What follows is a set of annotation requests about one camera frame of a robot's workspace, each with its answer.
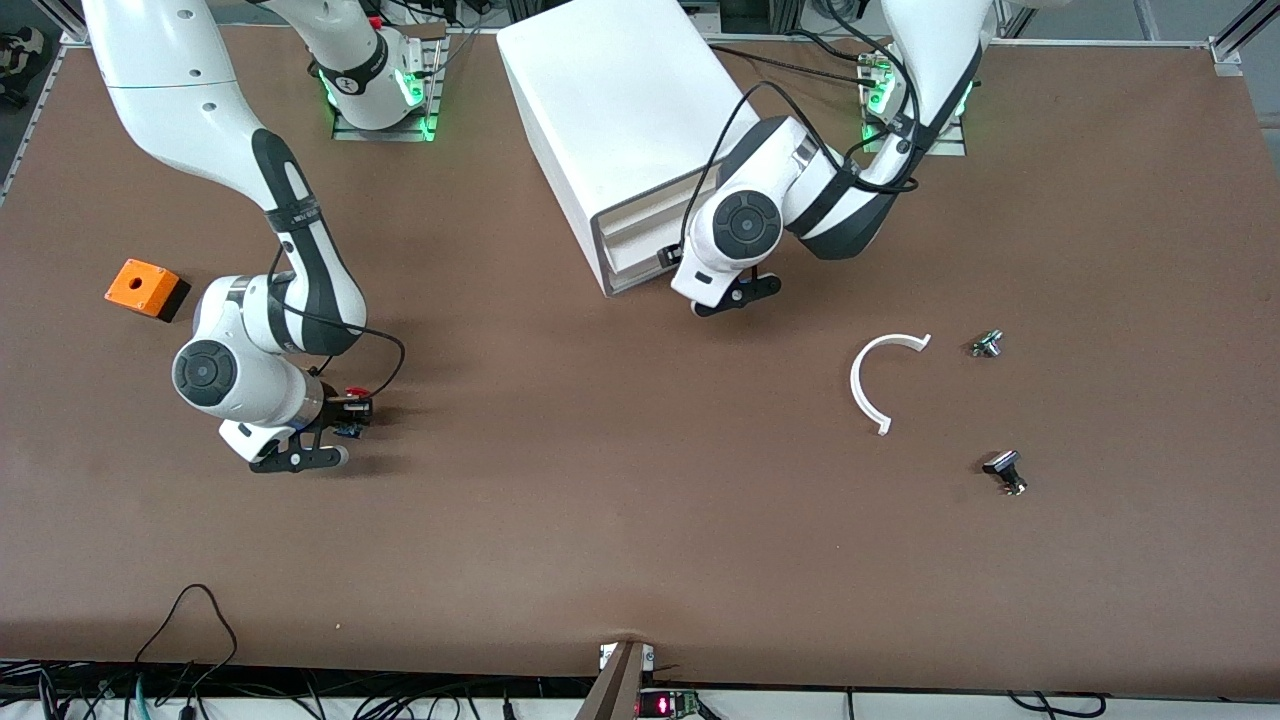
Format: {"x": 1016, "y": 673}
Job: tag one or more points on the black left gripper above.
{"x": 668, "y": 256}

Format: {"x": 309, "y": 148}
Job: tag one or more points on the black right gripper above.
{"x": 340, "y": 409}

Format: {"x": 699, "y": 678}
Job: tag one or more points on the red push button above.
{"x": 356, "y": 391}

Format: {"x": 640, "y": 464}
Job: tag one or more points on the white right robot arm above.
{"x": 180, "y": 90}

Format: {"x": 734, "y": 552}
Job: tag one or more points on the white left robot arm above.
{"x": 745, "y": 225}

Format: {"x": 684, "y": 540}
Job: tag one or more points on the small silver button part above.
{"x": 987, "y": 345}

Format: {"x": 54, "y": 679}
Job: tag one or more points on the white curved plastic piece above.
{"x": 856, "y": 385}

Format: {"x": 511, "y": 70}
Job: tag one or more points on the circuit board with red display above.
{"x": 660, "y": 706}

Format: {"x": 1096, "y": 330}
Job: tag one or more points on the dark bundled object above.
{"x": 20, "y": 50}

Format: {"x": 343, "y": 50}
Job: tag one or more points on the black left camera bracket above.
{"x": 745, "y": 290}

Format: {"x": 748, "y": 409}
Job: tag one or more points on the black camera bracket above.
{"x": 290, "y": 460}
{"x": 745, "y": 290}

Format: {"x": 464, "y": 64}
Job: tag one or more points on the black right camera bracket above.
{"x": 290, "y": 460}

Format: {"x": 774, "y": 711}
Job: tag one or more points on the orange button enclosure box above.
{"x": 140, "y": 285}

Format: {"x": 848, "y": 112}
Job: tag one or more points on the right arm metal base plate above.
{"x": 400, "y": 130}

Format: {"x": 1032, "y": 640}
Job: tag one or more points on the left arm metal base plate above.
{"x": 945, "y": 148}

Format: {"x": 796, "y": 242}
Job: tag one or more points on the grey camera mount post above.
{"x": 615, "y": 690}

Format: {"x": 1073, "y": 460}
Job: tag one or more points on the black push button switch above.
{"x": 1002, "y": 463}

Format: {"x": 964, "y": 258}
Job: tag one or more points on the aluminium table corner bracket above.
{"x": 1225, "y": 50}
{"x": 75, "y": 35}

